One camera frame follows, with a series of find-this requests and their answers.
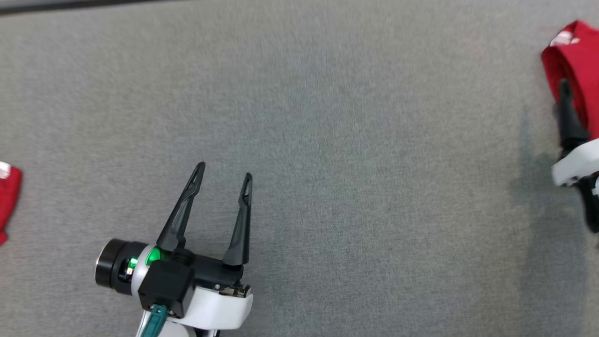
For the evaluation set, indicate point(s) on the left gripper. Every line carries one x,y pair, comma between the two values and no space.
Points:
112,267

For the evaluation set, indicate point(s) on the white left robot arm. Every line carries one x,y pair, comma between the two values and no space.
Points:
180,331

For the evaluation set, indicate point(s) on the red and white shirt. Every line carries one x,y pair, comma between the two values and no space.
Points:
8,196
578,61

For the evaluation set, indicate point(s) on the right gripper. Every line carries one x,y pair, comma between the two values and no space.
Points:
592,206

